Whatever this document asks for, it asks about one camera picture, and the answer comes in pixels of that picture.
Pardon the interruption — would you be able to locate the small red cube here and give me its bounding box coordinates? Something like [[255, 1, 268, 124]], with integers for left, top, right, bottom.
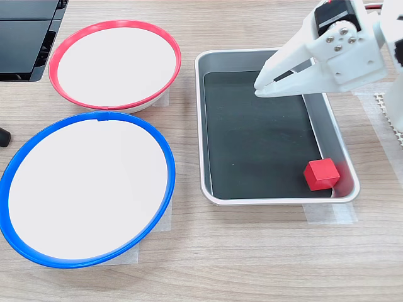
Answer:
[[303, 158, 341, 192]]

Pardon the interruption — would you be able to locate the steel tray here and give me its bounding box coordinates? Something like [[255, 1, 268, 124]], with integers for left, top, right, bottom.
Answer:
[[194, 48, 361, 207]]

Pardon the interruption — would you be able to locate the black electronic device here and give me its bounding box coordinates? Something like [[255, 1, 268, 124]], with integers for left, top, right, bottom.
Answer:
[[0, 0, 69, 82]]

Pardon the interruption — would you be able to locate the red-rimmed white plate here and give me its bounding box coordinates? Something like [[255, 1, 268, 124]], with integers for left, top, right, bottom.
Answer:
[[48, 20, 183, 114]]

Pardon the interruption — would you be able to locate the blue-rimmed white plate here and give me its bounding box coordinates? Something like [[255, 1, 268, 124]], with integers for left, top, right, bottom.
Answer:
[[0, 110, 176, 269]]

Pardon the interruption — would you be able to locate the clear tape strip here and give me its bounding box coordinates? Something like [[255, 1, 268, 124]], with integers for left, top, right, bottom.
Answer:
[[303, 203, 358, 225]]

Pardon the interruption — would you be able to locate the black tray mat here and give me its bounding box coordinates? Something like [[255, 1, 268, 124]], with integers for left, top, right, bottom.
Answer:
[[203, 70, 334, 200]]

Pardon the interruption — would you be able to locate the pale perforated base plate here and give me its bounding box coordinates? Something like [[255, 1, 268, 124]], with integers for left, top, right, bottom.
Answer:
[[373, 92, 403, 147]]

